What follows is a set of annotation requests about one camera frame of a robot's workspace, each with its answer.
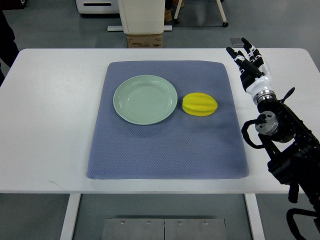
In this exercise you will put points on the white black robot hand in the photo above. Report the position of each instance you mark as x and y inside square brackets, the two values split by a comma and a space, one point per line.
[255, 73]

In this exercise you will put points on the yellow starfruit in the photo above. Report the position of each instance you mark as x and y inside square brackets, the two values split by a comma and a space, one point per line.
[199, 104]

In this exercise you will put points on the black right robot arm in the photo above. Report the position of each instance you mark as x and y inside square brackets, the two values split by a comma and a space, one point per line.
[293, 150]

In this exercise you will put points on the light green plate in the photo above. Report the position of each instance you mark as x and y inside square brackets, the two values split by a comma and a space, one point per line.
[145, 99]

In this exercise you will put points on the grey metal floor plate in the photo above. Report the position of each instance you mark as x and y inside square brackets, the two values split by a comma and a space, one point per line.
[164, 229]

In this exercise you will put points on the white wheeled chair legs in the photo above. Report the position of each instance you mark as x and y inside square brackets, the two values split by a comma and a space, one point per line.
[178, 5]

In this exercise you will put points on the blue-grey textured mat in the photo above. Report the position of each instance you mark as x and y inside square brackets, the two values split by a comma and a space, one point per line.
[180, 147]

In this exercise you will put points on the tan boots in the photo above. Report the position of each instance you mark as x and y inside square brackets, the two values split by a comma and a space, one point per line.
[168, 15]

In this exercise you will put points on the cardboard box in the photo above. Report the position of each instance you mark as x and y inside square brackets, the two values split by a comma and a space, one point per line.
[144, 41]

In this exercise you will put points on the white cabinet stand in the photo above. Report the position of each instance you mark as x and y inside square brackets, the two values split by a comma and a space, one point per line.
[141, 17]

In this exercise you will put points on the white appliance with slot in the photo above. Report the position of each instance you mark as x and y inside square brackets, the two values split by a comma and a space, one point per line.
[97, 6]

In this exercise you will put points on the white table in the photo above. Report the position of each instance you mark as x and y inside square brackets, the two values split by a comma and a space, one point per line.
[48, 109]

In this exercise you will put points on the person in dark clothes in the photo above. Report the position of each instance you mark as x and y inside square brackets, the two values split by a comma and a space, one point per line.
[8, 48]

